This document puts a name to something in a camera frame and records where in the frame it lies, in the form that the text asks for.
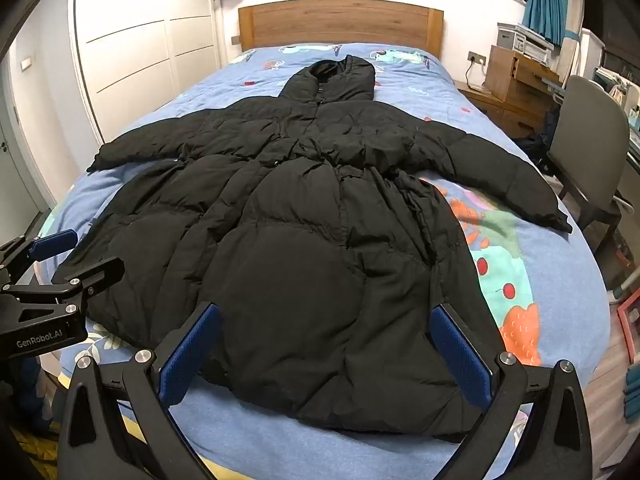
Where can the grey chair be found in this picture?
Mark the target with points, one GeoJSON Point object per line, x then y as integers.
{"type": "Point", "coordinates": [585, 135]}

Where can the black hooded puffer coat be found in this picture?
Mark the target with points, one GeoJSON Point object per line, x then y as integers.
{"type": "Point", "coordinates": [300, 240]}

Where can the yellow cloth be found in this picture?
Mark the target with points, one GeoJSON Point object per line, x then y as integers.
{"type": "Point", "coordinates": [35, 452]}

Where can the teal curtain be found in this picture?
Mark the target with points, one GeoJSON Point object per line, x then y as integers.
{"type": "Point", "coordinates": [550, 0]}

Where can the grey printer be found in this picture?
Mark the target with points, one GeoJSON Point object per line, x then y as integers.
{"type": "Point", "coordinates": [522, 40]}

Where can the bed with blue patterned sheet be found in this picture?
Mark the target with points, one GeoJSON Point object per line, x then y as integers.
{"type": "Point", "coordinates": [545, 280]}

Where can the wooden nightstand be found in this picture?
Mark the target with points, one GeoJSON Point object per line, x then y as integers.
{"type": "Point", "coordinates": [500, 112]}

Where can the wooden desktop drawer box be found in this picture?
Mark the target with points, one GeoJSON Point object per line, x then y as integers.
{"type": "Point", "coordinates": [507, 75]}

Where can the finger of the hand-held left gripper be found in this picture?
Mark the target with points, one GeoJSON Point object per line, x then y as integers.
{"type": "Point", "coordinates": [52, 242]}
{"type": "Point", "coordinates": [95, 275]}

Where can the dark blue bag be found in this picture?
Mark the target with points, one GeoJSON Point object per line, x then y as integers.
{"type": "Point", "coordinates": [540, 145]}

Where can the wall socket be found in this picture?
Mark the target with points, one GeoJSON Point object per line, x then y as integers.
{"type": "Point", "coordinates": [476, 58]}

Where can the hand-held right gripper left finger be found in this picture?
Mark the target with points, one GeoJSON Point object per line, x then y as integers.
{"type": "Point", "coordinates": [190, 355]}

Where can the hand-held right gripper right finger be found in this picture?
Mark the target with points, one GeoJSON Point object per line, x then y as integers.
{"type": "Point", "coordinates": [462, 355]}

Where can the wooden headboard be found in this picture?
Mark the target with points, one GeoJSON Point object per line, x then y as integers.
{"type": "Point", "coordinates": [340, 22]}

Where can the white wardrobe doors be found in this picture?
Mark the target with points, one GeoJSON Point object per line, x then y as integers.
{"type": "Point", "coordinates": [140, 35]}

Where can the red frame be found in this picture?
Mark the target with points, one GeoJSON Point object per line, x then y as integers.
{"type": "Point", "coordinates": [627, 320]}

